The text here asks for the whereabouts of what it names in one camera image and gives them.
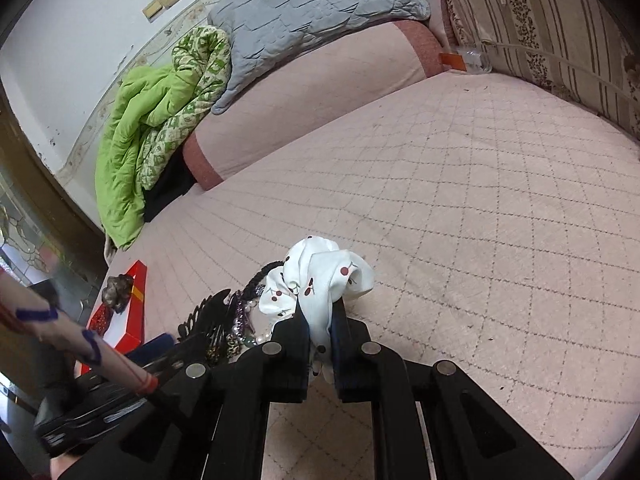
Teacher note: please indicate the left arm with patterned sleeve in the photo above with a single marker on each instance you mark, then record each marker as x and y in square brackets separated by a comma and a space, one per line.
[60, 330]

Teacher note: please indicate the black fringed hair accessory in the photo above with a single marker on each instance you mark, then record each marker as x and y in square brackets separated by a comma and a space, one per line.
[205, 310]

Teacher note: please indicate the white cherry print scrunchie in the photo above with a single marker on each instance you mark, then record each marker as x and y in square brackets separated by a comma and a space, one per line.
[310, 275]

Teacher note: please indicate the patterned glass door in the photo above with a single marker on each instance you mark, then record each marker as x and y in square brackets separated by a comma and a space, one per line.
[30, 245]

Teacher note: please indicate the striped floral cushion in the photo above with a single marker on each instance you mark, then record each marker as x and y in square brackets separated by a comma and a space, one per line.
[550, 10]

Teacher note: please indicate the pink bolster pillow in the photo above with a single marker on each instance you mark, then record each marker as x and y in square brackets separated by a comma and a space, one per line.
[320, 90]

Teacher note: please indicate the green quilt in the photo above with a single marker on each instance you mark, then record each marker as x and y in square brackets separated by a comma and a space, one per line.
[135, 125]

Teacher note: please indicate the red cardboard box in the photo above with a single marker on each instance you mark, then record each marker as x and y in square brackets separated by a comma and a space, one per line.
[139, 300]

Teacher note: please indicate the beige cloth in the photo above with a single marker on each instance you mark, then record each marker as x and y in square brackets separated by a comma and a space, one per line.
[108, 251]

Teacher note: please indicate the dark red beaded accessory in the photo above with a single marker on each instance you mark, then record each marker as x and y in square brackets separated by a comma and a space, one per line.
[101, 319]

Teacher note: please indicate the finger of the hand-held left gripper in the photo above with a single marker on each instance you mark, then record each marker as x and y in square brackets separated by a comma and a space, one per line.
[159, 347]
[189, 350]

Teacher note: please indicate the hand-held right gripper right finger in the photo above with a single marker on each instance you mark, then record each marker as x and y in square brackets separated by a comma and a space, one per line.
[340, 332]

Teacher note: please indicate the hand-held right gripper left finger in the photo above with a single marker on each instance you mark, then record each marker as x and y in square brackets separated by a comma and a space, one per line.
[302, 322]

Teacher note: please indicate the plastic bottle with orange label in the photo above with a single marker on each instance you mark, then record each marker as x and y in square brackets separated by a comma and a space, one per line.
[457, 61]

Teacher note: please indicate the brown scrunchie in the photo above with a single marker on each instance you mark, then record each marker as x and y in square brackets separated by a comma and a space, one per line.
[117, 292]

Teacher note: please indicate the pink quilted bed cover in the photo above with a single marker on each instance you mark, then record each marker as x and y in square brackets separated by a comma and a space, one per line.
[425, 210]

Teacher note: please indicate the grey quilted pillow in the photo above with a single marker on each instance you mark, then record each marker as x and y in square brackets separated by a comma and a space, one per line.
[310, 15]

